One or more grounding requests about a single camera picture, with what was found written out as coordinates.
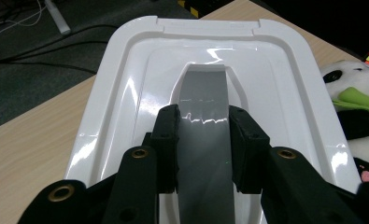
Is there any white metal stand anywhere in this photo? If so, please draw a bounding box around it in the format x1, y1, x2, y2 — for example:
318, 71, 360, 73
44, 0, 72, 35

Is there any white lid with grey handle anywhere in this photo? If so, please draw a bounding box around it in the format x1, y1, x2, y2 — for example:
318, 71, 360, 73
64, 15, 362, 224

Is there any white floor cable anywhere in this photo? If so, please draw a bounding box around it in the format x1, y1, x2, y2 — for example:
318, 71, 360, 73
0, 0, 48, 41

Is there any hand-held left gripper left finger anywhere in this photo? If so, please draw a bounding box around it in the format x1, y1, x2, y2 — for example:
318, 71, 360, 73
149, 104, 181, 194

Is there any panda plush toy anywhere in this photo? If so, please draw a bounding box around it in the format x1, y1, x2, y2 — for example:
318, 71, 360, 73
320, 60, 369, 188

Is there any black floor cable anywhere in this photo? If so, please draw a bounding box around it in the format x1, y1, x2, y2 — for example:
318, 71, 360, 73
0, 60, 98, 76
0, 23, 121, 67

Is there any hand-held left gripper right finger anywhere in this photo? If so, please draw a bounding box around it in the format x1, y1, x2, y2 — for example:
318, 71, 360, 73
228, 105, 272, 194

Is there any black yellow striped stand base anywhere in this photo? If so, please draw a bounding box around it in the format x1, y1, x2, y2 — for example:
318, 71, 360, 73
177, 0, 236, 19

